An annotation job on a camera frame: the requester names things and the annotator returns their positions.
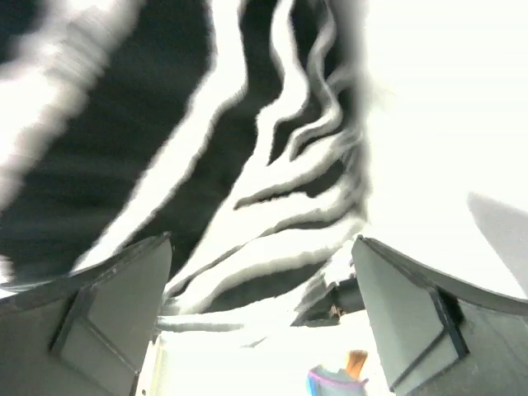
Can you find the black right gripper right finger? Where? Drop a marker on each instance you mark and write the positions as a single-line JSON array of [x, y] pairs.
[[437, 335]]

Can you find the zebra print pillowcase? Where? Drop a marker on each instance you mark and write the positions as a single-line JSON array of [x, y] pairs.
[[235, 126]]

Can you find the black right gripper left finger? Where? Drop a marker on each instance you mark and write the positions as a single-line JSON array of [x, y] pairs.
[[85, 334]]

